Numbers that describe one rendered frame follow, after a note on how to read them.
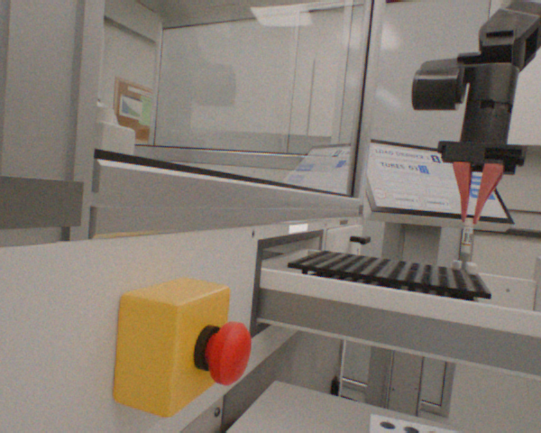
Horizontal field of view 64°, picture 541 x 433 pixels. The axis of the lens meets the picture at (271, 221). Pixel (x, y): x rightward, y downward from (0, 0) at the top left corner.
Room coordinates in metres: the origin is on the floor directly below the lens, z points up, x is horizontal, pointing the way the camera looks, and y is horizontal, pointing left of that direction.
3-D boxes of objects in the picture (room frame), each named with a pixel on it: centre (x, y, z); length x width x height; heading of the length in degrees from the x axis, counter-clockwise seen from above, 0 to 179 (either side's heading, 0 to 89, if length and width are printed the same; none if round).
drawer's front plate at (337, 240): (0.90, -0.16, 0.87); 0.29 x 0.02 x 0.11; 159
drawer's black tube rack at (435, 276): (0.56, -0.16, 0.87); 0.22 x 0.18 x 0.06; 69
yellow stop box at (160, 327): (0.29, 0.05, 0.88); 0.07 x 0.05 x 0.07; 159
